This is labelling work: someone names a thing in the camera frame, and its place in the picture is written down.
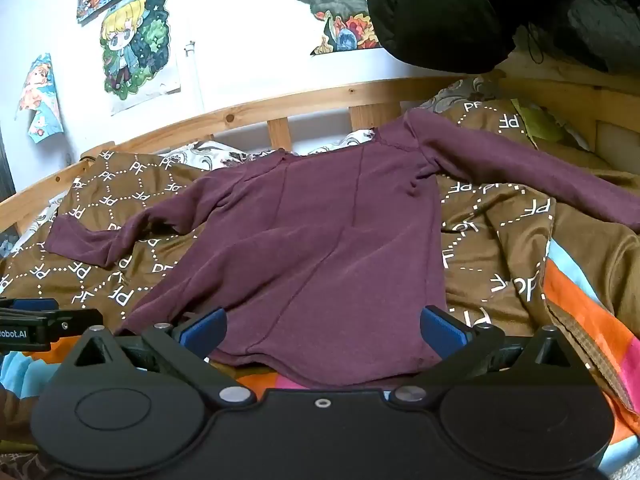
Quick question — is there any small crumpled wall poster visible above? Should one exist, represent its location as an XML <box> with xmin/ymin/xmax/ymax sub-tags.
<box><xmin>14</xmin><ymin>52</ymin><xmax>66</xmax><ymax>144</ymax></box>

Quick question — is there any maroon long-sleeved shirt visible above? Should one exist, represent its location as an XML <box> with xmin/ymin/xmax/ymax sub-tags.
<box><xmin>45</xmin><ymin>109</ymin><xmax>640</xmax><ymax>391</ymax></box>

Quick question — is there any landscape cartoon wall poster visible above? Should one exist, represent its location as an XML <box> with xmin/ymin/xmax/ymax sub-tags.
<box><xmin>284</xmin><ymin>0</ymin><xmax>387</xmax><ymax>57</ymax></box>

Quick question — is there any white wall pipe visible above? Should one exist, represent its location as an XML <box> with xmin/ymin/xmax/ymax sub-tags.
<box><xmin>183</xmin><ymin>40</ymin><xmax>206</xmax><ymax>116</ymax></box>

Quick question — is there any floral bed sheet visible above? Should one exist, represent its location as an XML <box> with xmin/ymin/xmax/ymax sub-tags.
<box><xmin>20</xmin><ymin>76</ymin><xmax>506</xmax><ymax>241</ymax></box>

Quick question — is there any brown patterned blanket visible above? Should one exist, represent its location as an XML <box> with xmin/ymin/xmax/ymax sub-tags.
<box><xmin>0</xmin><ymin>95</ymin><xmax>640</xmax><ymax>361</ymax></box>

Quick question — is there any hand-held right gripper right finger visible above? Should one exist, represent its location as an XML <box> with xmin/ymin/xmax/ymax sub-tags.
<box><xmin>387</xmin><ymin>305</ymin><xmax>577</xmax><ymax>407</ymax></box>

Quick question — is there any colourful striped blanket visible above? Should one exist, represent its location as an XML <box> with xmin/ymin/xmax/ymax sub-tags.
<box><xmin>0</xmin><ymin>240</ymin><xmax>640</xmax><ymax>466</ymax></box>

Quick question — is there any green cloth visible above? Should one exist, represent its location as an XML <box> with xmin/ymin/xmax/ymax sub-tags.
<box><xmin>510</xmin><ymin>97</ymin><xmax>582</xmax><ymax>150</ymax></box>

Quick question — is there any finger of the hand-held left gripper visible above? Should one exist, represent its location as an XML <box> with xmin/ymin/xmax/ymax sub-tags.
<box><xmin>0</xmin><ymin>298</ymin><xmax>60</xmax><ymax>311</ymax></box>

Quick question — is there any blond cartoon figure wall poster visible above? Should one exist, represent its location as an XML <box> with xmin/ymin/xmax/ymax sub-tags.
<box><xmin>99</xmin><ymin>0</ymin><xmax>182</xmax><ymax>115</ymax></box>

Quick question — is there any black jacket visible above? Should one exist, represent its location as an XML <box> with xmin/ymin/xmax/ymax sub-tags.
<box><xmin>367</xmin><ymin>0</ymin><xmax>640</xmax><ymax>75</ymax></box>

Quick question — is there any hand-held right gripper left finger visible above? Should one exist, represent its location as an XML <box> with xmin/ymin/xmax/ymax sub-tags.
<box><xmin>74</xmin><ymin>307</ymin><xmax>252</xmax><ymax>407</ymax></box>

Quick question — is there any wooden bed frame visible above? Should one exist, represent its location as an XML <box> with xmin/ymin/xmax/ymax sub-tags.
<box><xmin>0</xmin><ymin>52</ymin><xmax>640</xmax><ymax>246</ymax></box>

